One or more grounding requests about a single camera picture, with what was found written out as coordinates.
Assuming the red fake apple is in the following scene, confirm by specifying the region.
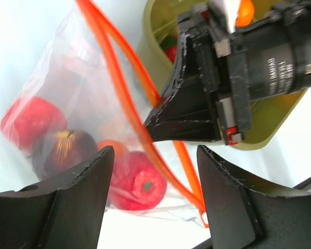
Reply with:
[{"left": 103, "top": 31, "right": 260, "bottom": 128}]
[
  {"left": 0, "top": 96, "right": 67, "bottom": 153},
  {"left": 108, "top": 151, "right": 167, "bottom": 211}
]

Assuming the orange fake fruit far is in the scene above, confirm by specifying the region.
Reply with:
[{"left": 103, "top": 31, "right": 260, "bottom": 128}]
[{"left": 235, "top": 0, "right": 255, "bottom": 27}]

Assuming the clear zip bag orange seal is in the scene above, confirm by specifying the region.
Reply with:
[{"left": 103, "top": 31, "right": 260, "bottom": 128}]
[{"left": 0, "top": 1, "right": 208, "bottom": 227}]

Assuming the olive green plastic bin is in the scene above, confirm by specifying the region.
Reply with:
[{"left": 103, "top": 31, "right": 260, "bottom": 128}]
[{"left": 136, "top": 0, "right": 309, "bottom": 151}]

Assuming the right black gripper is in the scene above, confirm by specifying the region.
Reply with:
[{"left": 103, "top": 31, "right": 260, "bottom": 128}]
[{"left": 144, "top": 2, "right": 251, "bottom": 145}]

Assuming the small orange fake tangerine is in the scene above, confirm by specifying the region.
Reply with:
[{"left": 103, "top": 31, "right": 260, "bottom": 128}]
[{"left": 97, "top": 139, "right": 130, "bottom": 159}]

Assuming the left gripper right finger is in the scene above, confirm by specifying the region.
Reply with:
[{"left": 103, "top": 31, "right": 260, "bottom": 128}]
[{"left": 196, "top": 145, "right": 311, "bottom": 248}]

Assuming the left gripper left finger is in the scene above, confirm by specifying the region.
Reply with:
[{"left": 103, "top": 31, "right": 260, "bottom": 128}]
[{"left": 0, "top": 146, "right": 115, "bottom": 248}]

